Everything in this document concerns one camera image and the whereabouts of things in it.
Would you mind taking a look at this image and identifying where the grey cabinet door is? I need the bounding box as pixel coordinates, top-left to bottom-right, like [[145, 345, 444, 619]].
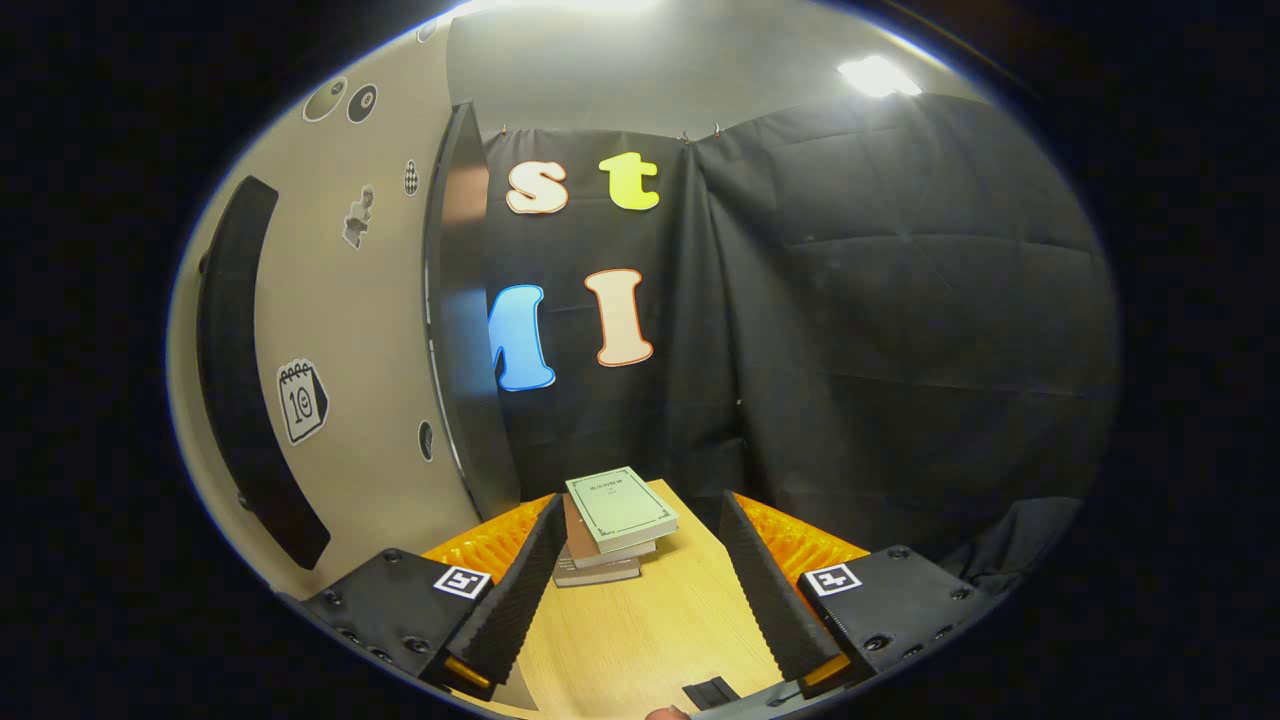
[[168, 20, 483, 601]]

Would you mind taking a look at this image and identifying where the brown book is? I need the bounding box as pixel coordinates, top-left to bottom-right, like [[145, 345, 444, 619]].
[[562, 494, 658, 571]]

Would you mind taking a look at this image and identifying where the green book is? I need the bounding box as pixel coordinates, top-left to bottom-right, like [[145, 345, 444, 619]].
[[565, 465, 680, 555]]

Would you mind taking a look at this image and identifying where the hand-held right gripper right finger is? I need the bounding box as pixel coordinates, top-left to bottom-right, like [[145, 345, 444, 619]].
[[718, 490, 1001, 701]]

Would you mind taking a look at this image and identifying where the black cabinet door handle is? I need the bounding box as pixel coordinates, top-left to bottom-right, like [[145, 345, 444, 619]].
[[197, 176, 332, 571]]

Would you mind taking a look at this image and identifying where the long ceiling light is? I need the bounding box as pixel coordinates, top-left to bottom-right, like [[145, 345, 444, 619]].
[[838, 55, 922, 99], [455, 0, 663, 17]]

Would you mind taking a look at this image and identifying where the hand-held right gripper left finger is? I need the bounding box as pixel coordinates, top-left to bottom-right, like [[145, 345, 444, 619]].
[[300, 493, 568, 701]]

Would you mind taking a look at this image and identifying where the black backdrop cloth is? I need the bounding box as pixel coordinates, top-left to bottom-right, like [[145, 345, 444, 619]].
[[483, 95, 1121, 596]]

